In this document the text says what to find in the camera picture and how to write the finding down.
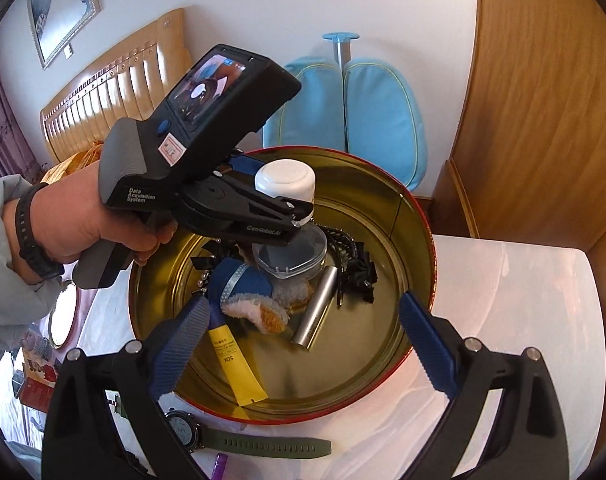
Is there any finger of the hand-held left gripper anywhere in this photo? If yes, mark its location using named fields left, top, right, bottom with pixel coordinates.
left=175, top=182, right=316, bottom=249
left=217, top=152, right=265, bottom=182

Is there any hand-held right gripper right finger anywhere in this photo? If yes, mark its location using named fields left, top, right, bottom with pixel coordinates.
left=399, top=290, right=569, bottom=480

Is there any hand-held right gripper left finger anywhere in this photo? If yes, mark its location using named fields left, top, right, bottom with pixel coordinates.
left=42, top=294, right=211, bottom=480

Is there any white cream jar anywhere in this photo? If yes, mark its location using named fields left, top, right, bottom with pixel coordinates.
left=254, top=159, right=317, bottom=206

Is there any clear compact case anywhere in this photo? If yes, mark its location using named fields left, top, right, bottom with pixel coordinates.
left=251, top=225, right=329, bottom=281

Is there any red oval tin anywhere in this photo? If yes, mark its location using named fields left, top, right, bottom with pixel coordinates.
left=128, top=146, right=436, bottom=423

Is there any yellow cream tube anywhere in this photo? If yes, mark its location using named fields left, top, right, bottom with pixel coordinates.
left=206, top=305, right=269, bottom=406

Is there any blue plush coin purse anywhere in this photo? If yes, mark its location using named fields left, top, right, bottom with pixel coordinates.
left=205, top=257, right=314, bottom=336

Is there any black pearl hair bow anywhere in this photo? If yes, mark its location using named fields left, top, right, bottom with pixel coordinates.
left=190, top=240, right=244, bottom=292

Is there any black ribbon hair bow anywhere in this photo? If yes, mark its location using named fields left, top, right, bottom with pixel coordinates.
left=340, top=242, right=379, bottom=306

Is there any silver tube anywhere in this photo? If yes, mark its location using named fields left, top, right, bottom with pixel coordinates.
left=290, top=266, right=340, bottom=348

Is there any person's left forearm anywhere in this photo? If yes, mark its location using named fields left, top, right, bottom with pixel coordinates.
left=0, top=175, right=68, bottom=366

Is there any person's left hand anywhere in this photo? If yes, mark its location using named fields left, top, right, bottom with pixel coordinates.
left=33, top=157, right=179, bottom=267

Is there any orange pillow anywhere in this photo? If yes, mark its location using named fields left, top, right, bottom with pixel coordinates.
left=40, top=142, right=106, bottom=181

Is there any tan padded headboard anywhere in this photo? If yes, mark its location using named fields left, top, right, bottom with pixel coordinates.
left=40, top=7, right=194, bottom=166

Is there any round mirror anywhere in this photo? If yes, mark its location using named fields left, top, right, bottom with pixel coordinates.
left=48, top=282, right=78, bottom=350

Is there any black wrist band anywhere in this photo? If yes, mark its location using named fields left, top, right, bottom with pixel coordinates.
left=15, top=182, right=66, bottom=281

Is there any green digital wristwatch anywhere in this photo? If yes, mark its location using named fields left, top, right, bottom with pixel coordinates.
left=108, top=395, right=332, bottom=467

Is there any red printed box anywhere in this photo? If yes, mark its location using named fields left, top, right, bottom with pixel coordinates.
left=13, top=330, right=58, bottom=411

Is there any light blue chair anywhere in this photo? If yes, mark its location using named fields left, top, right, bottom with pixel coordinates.
left=262, top=32, right=429, bottom=191

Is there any purple curtain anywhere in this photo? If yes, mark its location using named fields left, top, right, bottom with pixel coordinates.
left=0, top=50, right=41, bottom=183

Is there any wooden wardrobe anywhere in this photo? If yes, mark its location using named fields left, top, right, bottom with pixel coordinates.
left=430, top=0, right=606, bottom=256

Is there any silver picture frame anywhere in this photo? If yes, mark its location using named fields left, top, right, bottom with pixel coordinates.
left=27, top=0, right=102, bottom=70

